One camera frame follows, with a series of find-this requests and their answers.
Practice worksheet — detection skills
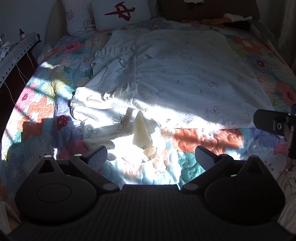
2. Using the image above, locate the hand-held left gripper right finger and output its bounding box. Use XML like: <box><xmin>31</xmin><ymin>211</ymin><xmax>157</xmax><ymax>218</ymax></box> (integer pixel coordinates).
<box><xmin>180</xmin><ymin>146</ymin><xmax>264</xmax><ymax>193</ymax></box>

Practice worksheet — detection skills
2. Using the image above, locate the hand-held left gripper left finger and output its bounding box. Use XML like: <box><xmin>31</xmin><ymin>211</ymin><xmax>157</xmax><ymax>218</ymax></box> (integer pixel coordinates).
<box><xmin>37</xmin><ymin>146</ymin><xmax>120</xmax><ymax>193</ymax></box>

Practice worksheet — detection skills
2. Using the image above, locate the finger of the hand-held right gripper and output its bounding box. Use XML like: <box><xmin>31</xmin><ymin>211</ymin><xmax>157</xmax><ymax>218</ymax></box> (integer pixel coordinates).
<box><xmin>253</xmin><ymin>109</ymin><xmax>296</xmax><ymax>136</ymax></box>
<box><xmin>287</xmin><ymin>126</ymin><xmax>296</xmax><ymax>160</ymax></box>

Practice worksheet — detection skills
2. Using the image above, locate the white bow print dress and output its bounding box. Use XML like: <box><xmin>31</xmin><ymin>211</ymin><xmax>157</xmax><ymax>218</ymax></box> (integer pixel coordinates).
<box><xmin>69</xmin><ymin>28</ymin><xmax>275</xmax><ymax>163</ymax></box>

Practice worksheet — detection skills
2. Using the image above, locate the floral quilt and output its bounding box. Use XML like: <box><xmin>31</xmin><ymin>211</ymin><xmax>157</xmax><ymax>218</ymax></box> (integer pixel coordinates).
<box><xmin>0</xmin><ymin>17</ymin><xmax>296</xmax><ymax>232</ymax></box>

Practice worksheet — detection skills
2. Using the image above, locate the orange plush toy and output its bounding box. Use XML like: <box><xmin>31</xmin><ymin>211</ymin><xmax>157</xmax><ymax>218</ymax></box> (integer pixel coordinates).
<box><xmin>180</xmin><ymin>13</ymin><xmax>252</xmax><ymax>26</ymax></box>

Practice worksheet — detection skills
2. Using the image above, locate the brown cushion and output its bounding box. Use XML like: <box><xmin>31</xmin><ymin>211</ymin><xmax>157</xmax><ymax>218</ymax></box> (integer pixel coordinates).
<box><xmin>159</xmin><ymin>0</ymin><xmax>260</xmax><ymax>24</ymax></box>

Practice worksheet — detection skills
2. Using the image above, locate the bedside table with patterned cloth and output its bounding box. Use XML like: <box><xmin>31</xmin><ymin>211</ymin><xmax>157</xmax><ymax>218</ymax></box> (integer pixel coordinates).
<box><xmin>0</xmin><ymin>32</ymin><xmax>42</xmax><ymax>88</ymax></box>

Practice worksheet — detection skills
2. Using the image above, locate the beige headboard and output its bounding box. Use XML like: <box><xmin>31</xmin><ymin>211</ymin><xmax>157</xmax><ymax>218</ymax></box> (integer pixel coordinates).
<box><xmin>46</xmin><ymin>0</ymin><xmax>70</xmax><ymax>44</ymax></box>

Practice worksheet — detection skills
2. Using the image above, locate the pink floral pillow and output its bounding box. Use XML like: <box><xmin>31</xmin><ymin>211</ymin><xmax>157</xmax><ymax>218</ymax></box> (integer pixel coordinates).
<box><xmin>60</xmin><ymin>0</ymin><xmax>96</xmax><ymax>36</ymax></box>

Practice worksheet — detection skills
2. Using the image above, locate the white pillow with red character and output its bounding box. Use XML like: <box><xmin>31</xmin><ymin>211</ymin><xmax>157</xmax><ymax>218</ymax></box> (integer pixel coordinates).
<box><xmin>91</xmin><ymin>0</ymin><xmax>152</xmax><ymax>32</ymax></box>

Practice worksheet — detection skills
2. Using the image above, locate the white cable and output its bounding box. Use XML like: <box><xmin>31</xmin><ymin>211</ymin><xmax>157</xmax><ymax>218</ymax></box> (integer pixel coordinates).
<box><xmin>5</xmin><ymin>44</ymin><xmax>34</xmax><ymax>98</ymax></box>

